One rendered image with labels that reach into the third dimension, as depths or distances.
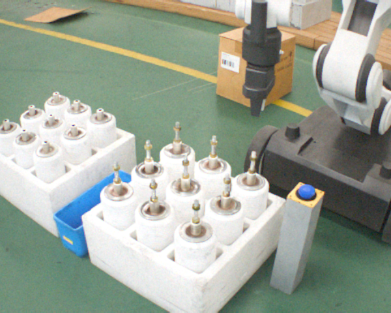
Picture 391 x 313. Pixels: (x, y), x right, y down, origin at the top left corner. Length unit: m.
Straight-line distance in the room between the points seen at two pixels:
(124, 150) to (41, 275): 0.51
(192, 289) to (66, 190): 0.52
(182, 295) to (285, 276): 0.29
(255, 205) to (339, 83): 0.39
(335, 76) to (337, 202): 0.42
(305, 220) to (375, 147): 0.63
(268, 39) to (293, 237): 0.47
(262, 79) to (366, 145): 0.70
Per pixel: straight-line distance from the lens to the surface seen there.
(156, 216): 1.10
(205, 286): 1.06
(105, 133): 1.50
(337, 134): 1.67
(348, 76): 1.23
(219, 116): 2.04
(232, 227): 1.13
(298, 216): 1.10
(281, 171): 1.51
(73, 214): 1.42
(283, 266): 1.22
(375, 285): 1.37
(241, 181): 1.22
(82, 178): 1.43
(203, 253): 1.06
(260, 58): 1.02
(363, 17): 1.36
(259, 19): 0.96
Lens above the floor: 0.97
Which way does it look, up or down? 33 degrees down
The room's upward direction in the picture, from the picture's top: 1 degrees clockwise
